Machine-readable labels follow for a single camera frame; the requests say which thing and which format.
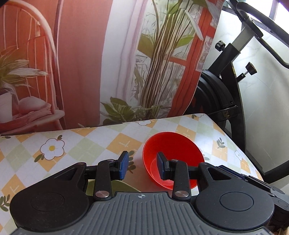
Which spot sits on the printed room backdrop cloth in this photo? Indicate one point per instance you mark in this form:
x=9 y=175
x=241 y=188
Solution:
x=70 y=64

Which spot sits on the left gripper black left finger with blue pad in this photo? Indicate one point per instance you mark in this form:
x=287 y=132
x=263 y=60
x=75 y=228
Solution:
x=103 y=174

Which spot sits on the large red bowl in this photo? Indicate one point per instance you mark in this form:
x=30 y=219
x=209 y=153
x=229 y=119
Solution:
x=173 y=146

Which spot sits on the checkered floral tablecloth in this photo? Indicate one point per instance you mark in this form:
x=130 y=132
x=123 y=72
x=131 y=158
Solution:
x=29 y=158

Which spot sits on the black exercise bike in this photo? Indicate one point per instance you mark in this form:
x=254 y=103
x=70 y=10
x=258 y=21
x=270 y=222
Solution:
x=217 y=93

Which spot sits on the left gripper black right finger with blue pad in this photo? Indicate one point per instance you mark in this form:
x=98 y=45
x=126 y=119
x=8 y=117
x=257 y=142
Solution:
x=181 y=174

